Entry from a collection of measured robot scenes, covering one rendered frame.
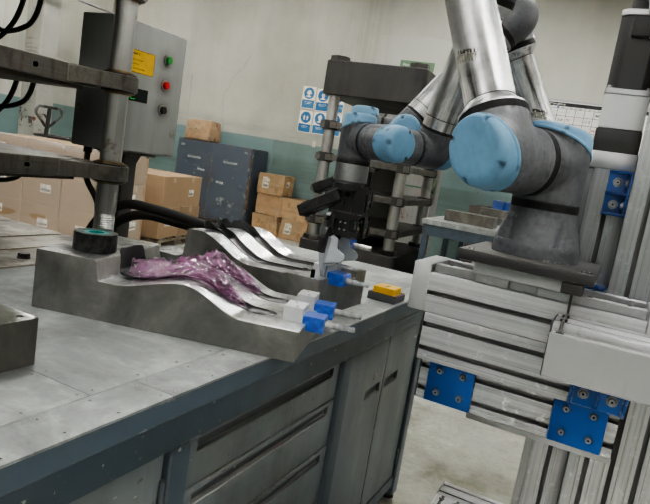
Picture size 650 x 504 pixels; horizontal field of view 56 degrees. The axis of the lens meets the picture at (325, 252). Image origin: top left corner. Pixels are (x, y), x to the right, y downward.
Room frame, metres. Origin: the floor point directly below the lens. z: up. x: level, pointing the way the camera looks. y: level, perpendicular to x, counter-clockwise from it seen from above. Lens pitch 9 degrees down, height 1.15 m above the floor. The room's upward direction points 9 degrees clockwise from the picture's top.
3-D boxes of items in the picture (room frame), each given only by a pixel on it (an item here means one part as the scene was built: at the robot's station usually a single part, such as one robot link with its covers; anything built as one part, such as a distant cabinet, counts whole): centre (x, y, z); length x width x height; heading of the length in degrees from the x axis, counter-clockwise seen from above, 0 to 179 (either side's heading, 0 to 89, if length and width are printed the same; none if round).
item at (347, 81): (6.18, -0.45, 1.03); 1.54 x 0.94 x 2.06; 158
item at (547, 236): (1.10, -0.37, 1.09); 0.15 x 0.15 x 0.10
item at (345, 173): (1.37, -0.03, 1.12); 0.08 x 0.08 x 0.05
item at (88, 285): (1.18, 0.25, 0.86); 0.50 x 0.26 x 0.11; 81
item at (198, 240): (1.54, 0.17, 0.87); 0.50 x 0.26 x 0.14; 64
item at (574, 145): (1.10, -0.37, 1.20); 0.13 x 0.12 x 0.14; 124
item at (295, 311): (1.09, -0.01, 0.86); 0.13 x 0.05 x 0.05; 81
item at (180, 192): (6.31, 2.08, 0.37); 1.20 x 0.82 x 0.74; 76
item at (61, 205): (5.32, 2.31, 0.47); 1.22 x 0.80 x 0.94; 72
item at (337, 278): (1.36, -0.05, 0.89); 0.13 x 0.05 x 0.05; 64
